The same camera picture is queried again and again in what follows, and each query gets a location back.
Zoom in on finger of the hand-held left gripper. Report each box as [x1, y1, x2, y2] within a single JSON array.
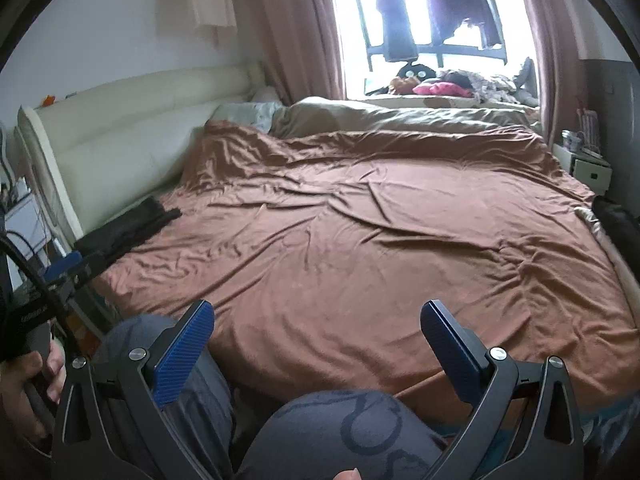
[[42, 251, 108, 283], [42, 280, 97, 313]]

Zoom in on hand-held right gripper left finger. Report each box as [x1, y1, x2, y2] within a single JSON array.
[[50, 299, 266, 480]]

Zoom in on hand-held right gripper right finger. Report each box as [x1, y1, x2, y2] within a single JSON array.
[[419, 299, 587, 480]]

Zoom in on black uniform shirt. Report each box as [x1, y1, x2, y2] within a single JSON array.
[[74, 197, 183, 267]]

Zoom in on dark clothes heap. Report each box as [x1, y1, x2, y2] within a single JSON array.
[[590, 197, 640, 282]]

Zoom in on dark hanging clothes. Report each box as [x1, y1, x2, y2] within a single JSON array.
[[417, 0, 504, 52]]

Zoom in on person's left hand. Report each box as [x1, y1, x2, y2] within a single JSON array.
[[0, 342, 69, 442]]

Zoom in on white bedside cabinet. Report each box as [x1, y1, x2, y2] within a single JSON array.
[[0, 125, 57, 262]]

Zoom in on grey patterned pants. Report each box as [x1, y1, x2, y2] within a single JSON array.
[[92, 314, 452, 480]]

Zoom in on brown bed sheet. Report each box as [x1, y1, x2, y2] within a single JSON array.
[[92, 120, 640, 412]]

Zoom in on cream padded headboard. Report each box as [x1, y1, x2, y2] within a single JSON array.
[[17, 62, 266, 252]]

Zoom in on white nightstand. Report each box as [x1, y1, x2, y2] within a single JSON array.
[[552, 142, 614, 197]]

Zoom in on light printed pillow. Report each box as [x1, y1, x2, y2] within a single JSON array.
[[215, 85, 284, 134]]

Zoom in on beige duvet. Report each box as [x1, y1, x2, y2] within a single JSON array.
[[272, 96, 542, 137]]

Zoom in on pink cushion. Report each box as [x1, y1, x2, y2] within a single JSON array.
[[412, 80, 474, 99]]

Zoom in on black plush toy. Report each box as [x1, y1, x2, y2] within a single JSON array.
[[397, 61, 436, 82]]

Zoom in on cream hanging cloth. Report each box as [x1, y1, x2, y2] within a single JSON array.
[[187, 0, 239, 47]]

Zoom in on pink curtain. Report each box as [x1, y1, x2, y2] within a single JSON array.
[[515, 0, 581, 144], [240, 0, 347, 107]]

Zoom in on dark hanging garment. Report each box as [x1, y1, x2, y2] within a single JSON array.
[[372, 0, 419, 59]]

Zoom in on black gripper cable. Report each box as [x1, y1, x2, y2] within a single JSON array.
[[0, 237, 77, 352]]

